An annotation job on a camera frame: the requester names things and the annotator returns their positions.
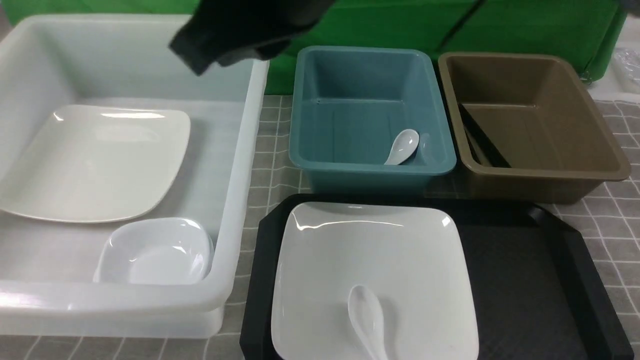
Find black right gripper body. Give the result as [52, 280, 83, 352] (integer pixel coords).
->
[169, 0, 334, 76]

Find white square rice plate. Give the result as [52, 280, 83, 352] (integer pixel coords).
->
[270, 202, 479, 360]

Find white spoon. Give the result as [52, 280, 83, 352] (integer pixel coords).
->
[384, 129, 419, 166]
[347, 284, 389, 360]

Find white square plate in bin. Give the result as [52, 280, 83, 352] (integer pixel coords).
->
[1, 104, 191, 223]

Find teal plastic bin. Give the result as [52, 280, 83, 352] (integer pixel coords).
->
[289, 46, 458, 195]

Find white spoon in teal bin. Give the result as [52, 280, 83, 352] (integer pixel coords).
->
[384, 129, 419, 166]

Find white bowl in bin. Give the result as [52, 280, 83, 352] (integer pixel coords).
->
[93, 218, 215, 286]

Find large white plastic bin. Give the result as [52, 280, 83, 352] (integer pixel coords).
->
[1, 14, 269, 338]

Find black chopsticks in brown bin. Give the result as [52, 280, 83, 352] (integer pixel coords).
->
[457, 102, 512, 169]

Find brown plastic bin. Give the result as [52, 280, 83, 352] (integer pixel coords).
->
[438, 52, 632, 204]

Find green backdrop cloth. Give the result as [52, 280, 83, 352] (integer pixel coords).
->
[1, 0, 634, 96]

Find clear plastic bag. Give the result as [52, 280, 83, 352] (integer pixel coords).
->
[613, 47, 640, 88]

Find black plastic serving tray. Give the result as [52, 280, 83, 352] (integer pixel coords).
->
[238, 194, 636, 360]

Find grey checked tablecloth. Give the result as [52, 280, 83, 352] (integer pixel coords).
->
[1, 96, 639, 360]

